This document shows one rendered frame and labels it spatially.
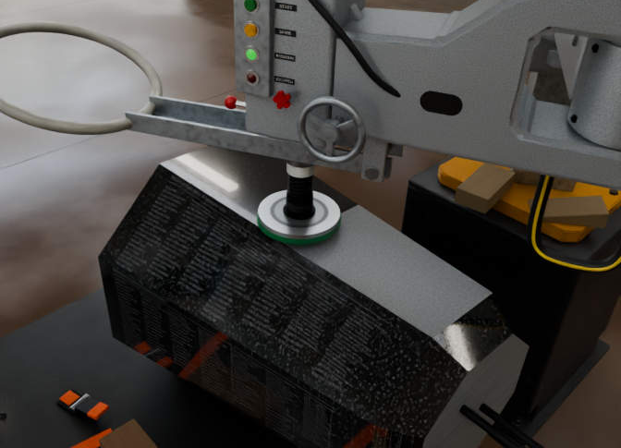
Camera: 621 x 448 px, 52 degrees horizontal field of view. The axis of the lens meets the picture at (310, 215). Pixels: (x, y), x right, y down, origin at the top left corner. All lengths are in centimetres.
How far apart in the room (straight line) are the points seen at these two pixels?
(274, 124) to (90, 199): 208
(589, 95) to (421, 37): 33
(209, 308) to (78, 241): 150
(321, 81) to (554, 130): 47
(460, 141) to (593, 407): 146
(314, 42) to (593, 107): 54
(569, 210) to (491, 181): 23
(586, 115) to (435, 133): 28
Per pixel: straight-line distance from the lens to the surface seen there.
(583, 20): 123
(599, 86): 129
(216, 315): 168
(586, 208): 197
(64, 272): 295
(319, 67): 133
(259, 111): 142
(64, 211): 334
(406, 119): 133
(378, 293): 149
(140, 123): 168
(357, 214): 173
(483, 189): 192
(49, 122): 164
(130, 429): 212
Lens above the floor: 179
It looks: 34 degrees down
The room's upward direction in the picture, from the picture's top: 3 degrees clockwise
